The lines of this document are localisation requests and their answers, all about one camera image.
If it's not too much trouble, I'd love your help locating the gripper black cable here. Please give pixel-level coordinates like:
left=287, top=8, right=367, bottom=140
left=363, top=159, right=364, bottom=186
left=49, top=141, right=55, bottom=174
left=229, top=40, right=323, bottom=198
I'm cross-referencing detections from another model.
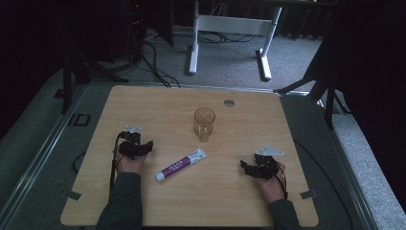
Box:
left=273, top=163, right=289, bottom=201
left=109, top=132, right=124, bottom=195

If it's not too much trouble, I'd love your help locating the grey tape piece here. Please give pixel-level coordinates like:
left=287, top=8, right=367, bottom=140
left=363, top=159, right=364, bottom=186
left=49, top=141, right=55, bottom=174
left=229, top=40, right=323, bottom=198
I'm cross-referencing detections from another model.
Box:
left=299, top=189, right=320, bottom=200
left=58, top=189, right=83, bottom=202

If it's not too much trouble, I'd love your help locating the black rectangular floor frame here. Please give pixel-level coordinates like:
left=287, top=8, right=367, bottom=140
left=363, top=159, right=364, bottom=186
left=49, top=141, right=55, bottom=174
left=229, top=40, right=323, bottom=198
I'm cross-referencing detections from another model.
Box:
left=67, top=112, right=92, bottom=127

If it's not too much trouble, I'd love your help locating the bundle of black floor cables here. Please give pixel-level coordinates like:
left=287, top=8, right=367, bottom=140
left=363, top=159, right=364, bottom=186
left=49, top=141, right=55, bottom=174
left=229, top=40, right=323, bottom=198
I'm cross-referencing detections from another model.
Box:
left=127, top=30, right=257, bottom=89

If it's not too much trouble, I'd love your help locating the person's right hand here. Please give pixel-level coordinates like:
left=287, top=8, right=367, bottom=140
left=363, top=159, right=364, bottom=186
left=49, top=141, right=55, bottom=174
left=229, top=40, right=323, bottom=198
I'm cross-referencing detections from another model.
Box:
left=255, top=160, right=287, bottom=205

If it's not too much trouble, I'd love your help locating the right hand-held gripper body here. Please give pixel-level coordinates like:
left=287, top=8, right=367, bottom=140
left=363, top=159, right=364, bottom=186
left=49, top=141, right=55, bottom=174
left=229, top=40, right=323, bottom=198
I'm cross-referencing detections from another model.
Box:
left=253, top=146, right=285, bottom=175

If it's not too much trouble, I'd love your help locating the black floor cable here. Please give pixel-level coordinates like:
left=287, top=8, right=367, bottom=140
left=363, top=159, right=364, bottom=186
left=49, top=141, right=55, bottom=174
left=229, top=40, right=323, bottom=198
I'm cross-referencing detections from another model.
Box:
left=293, top=139, right=354, bottom=230
left=72, top=150, right=87, bottom=174

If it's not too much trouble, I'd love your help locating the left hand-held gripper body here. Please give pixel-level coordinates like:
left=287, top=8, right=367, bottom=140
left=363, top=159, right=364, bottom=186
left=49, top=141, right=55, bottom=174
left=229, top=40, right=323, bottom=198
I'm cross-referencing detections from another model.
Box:
left=118, top=125, right=144, bottom=153

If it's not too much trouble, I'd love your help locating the white purple toothpaste tube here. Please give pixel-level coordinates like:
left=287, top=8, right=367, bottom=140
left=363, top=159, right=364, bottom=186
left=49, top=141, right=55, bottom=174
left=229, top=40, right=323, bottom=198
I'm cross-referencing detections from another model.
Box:
left=154, top=147, right=208, bottom=183

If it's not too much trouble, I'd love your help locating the person's left hand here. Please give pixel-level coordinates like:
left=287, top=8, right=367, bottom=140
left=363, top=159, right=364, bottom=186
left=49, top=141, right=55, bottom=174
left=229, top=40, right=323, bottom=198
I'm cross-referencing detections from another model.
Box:
left=114, top=147, right=149, bottom=176

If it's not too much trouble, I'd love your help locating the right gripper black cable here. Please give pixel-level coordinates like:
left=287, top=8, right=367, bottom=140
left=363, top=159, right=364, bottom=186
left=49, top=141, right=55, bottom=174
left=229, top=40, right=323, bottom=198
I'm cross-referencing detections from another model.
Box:
left=273, top=163, right=289, bottom=201

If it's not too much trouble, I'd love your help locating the metal floor rail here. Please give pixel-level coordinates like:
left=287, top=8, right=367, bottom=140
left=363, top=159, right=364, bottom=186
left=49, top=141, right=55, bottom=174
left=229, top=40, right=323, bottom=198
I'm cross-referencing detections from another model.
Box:
left=314, top=95, right=382, bottom=230
left=0, top=83, right=89, bottom=226

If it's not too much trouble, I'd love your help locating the clear drinking glass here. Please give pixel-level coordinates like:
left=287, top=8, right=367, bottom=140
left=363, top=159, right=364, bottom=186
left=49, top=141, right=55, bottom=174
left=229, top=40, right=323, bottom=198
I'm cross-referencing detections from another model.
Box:
left=193, top=106, right=216, bottom=143

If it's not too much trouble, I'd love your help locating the white desk frame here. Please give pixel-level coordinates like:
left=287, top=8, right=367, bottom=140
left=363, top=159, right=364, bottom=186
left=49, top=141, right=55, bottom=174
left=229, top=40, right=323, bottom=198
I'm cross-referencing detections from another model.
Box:
left=187, top=0, right=283, bottom=81

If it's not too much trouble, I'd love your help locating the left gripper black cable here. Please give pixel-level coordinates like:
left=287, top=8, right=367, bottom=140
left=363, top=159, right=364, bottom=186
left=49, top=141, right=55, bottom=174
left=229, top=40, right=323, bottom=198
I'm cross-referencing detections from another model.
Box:
left=109, top=132, right=124, bottom=195

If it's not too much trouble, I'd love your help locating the black tripod stand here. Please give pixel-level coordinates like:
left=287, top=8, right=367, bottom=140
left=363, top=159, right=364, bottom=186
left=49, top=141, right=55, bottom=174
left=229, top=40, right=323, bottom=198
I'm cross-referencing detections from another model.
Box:
left=53, top=32, right=129, bottom=115
left=273, top=41, right=351, bottom=130

